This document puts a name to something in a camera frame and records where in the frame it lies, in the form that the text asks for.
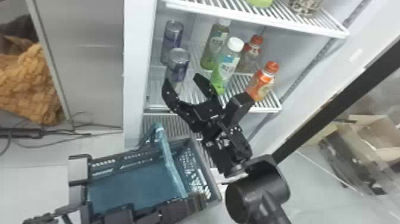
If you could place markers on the blue basket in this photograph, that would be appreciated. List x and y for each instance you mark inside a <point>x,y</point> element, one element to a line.
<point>137,184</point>

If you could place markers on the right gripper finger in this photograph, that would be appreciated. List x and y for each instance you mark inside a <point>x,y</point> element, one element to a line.
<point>207,89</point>
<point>171,95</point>

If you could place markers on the orange padded cloth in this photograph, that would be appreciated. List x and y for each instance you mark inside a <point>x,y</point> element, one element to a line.
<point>25,81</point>

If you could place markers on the cardboard box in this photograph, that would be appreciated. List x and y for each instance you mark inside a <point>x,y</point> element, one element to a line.
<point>368,134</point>

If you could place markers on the green bottle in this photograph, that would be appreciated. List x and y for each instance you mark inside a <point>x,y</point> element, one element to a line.
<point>225,65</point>
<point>214,45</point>

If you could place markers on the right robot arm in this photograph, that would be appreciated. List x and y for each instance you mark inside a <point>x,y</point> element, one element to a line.
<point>259,190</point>

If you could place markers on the red bottle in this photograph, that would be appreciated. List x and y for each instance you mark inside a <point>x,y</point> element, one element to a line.
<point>250,56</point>
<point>262,83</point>

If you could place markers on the white fridge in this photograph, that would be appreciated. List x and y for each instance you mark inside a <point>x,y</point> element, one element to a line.
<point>137,62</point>

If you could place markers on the patterned snack packet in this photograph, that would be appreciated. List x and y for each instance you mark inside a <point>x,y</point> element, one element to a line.
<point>304,6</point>

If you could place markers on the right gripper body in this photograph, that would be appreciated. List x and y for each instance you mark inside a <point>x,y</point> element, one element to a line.
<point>206,117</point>

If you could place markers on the fridge door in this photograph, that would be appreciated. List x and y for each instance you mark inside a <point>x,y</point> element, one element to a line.
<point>328,94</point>

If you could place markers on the green snack packet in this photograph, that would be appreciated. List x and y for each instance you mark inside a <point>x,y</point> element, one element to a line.
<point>259,2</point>

